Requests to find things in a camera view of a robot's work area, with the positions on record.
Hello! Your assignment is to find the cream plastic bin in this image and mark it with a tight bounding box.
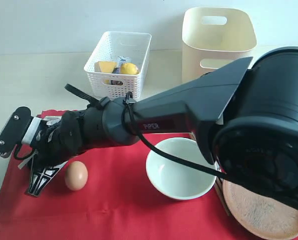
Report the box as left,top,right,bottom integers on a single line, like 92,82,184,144
182,7,257,83

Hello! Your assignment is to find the brown wooden plate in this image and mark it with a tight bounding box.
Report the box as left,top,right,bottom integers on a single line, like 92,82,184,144
222,180,298,240

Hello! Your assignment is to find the blue white milk carton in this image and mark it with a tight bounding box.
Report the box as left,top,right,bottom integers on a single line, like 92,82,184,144
112,56,131,74

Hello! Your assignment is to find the white perforated plastic basket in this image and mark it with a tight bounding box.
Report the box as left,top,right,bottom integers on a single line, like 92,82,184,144
84,31,152,100

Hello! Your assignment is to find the brown egg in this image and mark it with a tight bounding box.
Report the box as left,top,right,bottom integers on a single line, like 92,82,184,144
64,161,88,191

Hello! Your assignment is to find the wooden chopstick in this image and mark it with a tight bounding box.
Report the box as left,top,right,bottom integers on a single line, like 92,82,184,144
214,183,230,216
189,133,231,216

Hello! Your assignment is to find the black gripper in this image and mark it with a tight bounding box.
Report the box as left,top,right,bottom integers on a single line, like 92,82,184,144
25,116,71,197

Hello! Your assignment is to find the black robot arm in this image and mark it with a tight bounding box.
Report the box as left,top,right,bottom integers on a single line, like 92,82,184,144
28,46,298,210

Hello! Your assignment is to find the orange fried chicken piece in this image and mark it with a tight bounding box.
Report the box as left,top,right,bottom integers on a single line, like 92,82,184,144
104,79,123,86

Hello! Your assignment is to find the yellow cheese wedge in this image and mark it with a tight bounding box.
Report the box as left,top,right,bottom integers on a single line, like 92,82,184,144
94,61,117,74

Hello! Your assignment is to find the white ceramic bowl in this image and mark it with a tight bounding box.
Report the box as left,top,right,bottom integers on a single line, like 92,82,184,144
146,137,218,200

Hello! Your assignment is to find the left wooden chopstick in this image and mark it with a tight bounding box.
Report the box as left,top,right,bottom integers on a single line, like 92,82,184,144
214,183,230,216

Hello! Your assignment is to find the yellow lemon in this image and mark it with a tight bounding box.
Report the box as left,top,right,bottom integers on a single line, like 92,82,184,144
119,62,139,75

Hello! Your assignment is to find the right wooden chopstick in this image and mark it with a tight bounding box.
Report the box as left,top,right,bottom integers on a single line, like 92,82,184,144
189,133,231,216

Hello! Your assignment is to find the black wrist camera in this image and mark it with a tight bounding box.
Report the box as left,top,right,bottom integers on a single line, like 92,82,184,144
0,106,42,158

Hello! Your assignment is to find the red table cloth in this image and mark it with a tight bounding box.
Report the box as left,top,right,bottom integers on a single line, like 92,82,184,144
0,142,248,240

